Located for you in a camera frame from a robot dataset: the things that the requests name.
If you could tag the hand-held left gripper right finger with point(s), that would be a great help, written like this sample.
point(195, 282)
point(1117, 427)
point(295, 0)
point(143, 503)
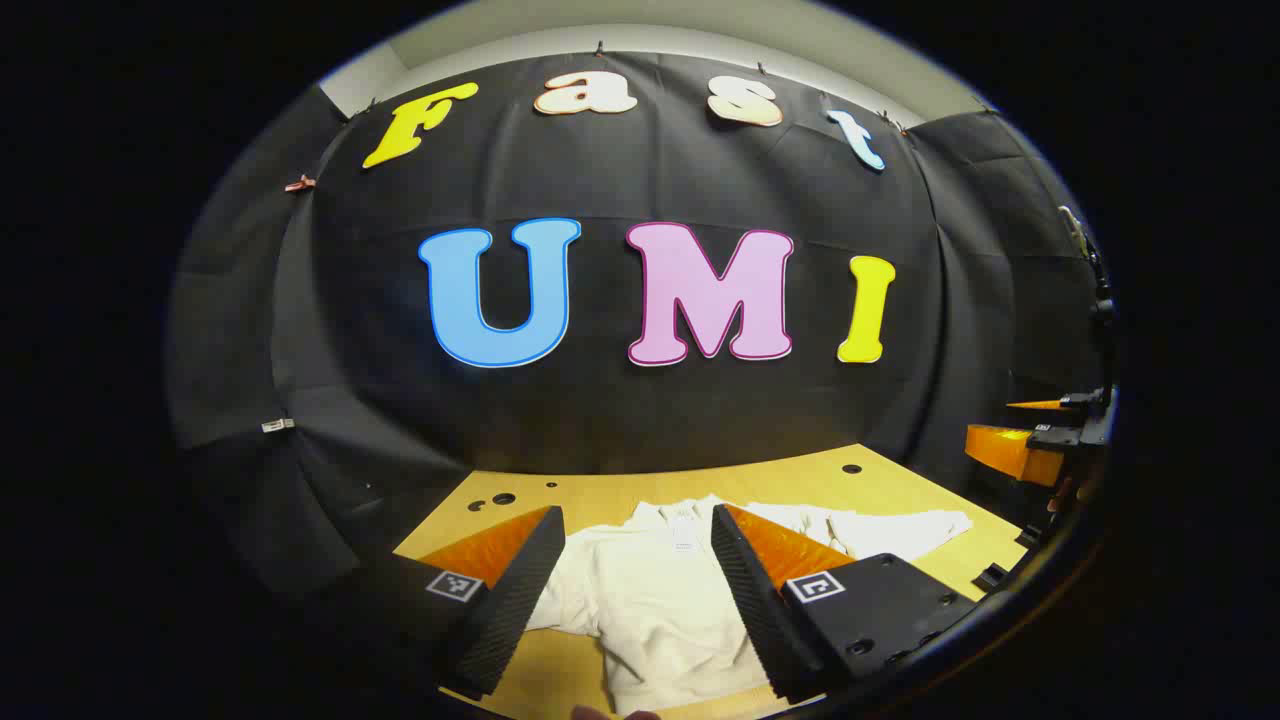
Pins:
point(755, 590)

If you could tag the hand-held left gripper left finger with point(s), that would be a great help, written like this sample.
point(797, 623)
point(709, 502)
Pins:
point(520, 590)

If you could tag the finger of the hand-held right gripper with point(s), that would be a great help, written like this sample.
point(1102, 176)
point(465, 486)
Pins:
point(1040, 404)
point(1000, 450)

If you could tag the white knit sweater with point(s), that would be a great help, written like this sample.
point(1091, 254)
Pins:
point(650, 600)

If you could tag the white paper garment tag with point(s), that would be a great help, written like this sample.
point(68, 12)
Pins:
point(683, 540)

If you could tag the black metal stand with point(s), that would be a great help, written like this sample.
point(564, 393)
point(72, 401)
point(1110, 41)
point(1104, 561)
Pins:
point(1098, 300)

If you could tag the black table clamp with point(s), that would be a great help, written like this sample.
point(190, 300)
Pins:
point(990, 577)

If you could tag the black backdrop cloth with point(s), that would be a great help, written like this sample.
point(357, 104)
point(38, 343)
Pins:
point(600, 420)

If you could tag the white cloth clip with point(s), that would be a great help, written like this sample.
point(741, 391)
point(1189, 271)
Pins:
point(278, 425)

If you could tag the red cloth clip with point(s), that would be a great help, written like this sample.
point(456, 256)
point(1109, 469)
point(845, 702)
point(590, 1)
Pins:
point(300, 183)

